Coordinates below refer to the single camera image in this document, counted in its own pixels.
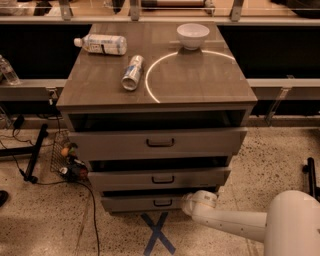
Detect wire basket with objects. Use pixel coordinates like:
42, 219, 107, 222
50, 130, 88, 182

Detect grey wooden drawer cabinet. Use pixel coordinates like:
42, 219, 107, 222
55, 21, 259, 201

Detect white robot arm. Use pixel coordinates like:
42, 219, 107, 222
182, 190, 320, 256

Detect blue tape cross mark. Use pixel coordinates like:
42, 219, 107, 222
141, 212, 176, 256

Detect silver drink can lying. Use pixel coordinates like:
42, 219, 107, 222
121, 55, 144, 91

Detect white plastic bottle lying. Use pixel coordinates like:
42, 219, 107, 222
74, 34, 127, 56

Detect clear water bottle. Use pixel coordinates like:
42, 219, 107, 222
0, 55, 21, 85

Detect black floor stand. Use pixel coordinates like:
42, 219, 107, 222
0, 124, 48, 184
302, 157, 320, 202

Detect grey drawer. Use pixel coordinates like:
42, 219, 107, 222
88, 167, 230, 192
100, 188, 219, 214
69, 128, 247, 161

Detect black floor stand right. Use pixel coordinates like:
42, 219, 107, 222
302, 157, 320, 202

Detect white ceramic bowl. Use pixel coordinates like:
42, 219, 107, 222
177, 23, 210, 50

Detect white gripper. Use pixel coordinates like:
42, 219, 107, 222
181, 190, 218, 216

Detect black shoe tip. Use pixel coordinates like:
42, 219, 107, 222
0, 190, 9, 207

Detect black power cable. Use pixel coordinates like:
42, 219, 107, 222
0, 114, 101, 252

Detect black floor stand left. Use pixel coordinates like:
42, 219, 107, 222
0, 124, 48, 184

